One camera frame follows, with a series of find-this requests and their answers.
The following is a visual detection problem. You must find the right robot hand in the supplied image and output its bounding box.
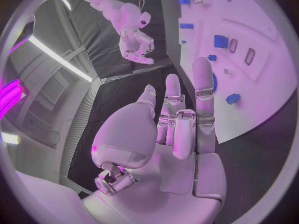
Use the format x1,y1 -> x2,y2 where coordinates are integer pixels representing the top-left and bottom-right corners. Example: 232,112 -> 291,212
118,28 -> 155,65

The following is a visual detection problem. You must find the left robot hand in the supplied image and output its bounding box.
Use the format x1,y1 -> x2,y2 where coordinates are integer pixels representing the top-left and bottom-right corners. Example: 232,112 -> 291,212
81,57 -> 228,224

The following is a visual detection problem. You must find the white task board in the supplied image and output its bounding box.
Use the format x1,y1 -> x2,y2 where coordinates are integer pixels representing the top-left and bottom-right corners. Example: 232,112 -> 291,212
158,0 -> 299,145

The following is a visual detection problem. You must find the blue block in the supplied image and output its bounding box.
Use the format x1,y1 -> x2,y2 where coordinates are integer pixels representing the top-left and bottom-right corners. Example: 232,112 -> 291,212
213,34 -> 229,49

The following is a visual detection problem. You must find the blue gear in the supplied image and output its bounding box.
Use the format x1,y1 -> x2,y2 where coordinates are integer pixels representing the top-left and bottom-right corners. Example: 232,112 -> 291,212
212,72 -> 219,94

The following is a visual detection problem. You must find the blue plug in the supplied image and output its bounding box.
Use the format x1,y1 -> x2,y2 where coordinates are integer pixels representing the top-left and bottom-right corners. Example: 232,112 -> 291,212
225,93 -> 241,105

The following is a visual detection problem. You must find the glowing light bar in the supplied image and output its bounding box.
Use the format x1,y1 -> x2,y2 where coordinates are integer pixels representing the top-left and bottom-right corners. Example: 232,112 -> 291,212
0,79 -> 24,121

